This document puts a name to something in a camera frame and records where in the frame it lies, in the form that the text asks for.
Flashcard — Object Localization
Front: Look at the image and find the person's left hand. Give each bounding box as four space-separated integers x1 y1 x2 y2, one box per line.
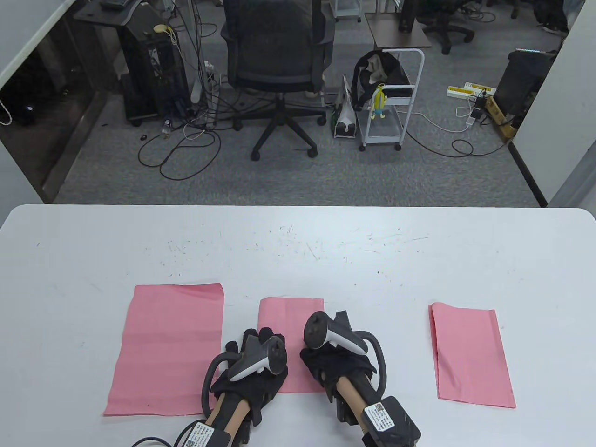
210 327 289 427

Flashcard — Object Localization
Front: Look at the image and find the person's right hand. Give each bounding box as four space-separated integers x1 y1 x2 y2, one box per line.
299 342 377 403

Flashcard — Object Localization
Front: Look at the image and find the pink cloth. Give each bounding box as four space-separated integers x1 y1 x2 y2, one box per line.
429 302 516 409
257 297 325 394
103 283 225 416

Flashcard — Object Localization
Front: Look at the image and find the person's left forearm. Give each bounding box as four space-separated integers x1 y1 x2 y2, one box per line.
205 396 254 438

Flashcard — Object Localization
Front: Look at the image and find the person's right forearm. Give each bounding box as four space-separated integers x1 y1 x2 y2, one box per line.
335 377 373 431

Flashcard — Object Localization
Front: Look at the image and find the black white handheld controller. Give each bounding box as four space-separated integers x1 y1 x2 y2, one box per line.
304 311 387 396
201 335 287 417

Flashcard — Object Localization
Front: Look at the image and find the white rolling cart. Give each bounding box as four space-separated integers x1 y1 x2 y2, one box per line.
359 48 425 152

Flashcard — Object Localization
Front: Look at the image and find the white tote bag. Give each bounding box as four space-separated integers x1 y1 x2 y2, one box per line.
332 74 358 139

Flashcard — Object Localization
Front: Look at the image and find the yellow toy figure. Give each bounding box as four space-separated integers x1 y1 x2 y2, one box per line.
370 84 388 122

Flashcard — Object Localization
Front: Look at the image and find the long white power strip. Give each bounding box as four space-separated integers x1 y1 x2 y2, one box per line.
191 61 220 129

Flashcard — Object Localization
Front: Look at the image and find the black bag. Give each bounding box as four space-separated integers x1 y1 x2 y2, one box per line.
351 51 413 111

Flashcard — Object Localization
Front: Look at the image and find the black mesh office chair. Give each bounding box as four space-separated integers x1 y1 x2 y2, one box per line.
221 0 336 162

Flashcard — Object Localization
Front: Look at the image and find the brown side table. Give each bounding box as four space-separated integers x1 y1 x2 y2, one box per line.
365 13 433 50

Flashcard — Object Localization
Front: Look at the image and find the black computer tower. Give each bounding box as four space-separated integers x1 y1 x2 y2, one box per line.
116 21 194 127

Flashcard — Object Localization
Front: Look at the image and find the black lit computer case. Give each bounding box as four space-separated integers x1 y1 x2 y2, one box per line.
494 48 557 117

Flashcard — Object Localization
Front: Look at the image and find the black bottle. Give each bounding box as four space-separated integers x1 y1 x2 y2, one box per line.
398 0 417 32

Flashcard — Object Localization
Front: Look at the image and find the black swivel chair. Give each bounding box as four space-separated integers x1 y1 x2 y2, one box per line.
417 0 475 55

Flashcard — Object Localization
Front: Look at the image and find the small cream gadget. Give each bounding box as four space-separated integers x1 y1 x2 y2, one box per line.
154 24 179 47

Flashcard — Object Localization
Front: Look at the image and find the dark wooden desk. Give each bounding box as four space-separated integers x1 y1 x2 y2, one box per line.
74 0 149 28

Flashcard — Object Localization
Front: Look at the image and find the looped black floor cable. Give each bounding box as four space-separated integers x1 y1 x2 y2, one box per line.
137 128 222 181

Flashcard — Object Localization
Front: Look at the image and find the thin black floor cable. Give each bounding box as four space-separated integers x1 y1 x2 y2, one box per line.
405 129 509 158

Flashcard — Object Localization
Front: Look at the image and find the white floor cable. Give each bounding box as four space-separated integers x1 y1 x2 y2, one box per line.
410 105 485 134

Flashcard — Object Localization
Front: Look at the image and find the tangle of black cables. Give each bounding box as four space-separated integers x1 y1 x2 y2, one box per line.
158 0 243 132

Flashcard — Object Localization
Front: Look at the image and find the small white wire cart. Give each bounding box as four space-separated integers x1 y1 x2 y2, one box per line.
333 0 363 23

